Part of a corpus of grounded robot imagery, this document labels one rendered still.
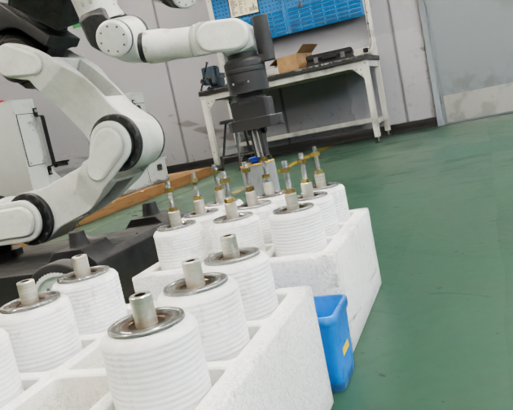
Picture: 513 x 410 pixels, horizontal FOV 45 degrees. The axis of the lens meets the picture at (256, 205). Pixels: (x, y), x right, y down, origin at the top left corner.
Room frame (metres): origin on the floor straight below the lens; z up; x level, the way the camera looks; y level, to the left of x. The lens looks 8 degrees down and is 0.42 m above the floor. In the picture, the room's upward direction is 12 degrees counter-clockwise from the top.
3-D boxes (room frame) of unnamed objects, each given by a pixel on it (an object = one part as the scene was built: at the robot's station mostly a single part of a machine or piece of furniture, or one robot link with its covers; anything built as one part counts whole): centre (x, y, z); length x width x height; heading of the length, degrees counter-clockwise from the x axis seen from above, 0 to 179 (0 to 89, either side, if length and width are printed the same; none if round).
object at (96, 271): (0.89, 0.27, 0.25); 0.08 x 0.08 x 0.01
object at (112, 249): (1.72, 0.59, 0.19); 0.64 x 0.52 x 0.33; 68
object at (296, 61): (6.00, -0.63, 0.87); 0.40 x 0.30 x 0.23; 54
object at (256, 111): (1.37, -0.04, 0.46); 0.13 x 0.10 x 0.12; 66
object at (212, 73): (5.87, 0.16, 0.87); 0.41 x 0.17 x 0.25; 158
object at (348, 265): (1.25, 0.01, 0.09); 0.39 x 0.39 x 0.18; 70
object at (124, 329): (0.58, 0.13, 0.25); 0.08 x 0.08 x 0.01
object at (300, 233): (1.10, -0.06, 0.16); 0.10 x 0.10 x 0.18
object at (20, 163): (4.39, 1.17, 0.45); 1.51 x 0.57 x 0.74; 158
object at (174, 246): (1.18, 0.16, 0.16); 0.10 x 0.10 x 0.18
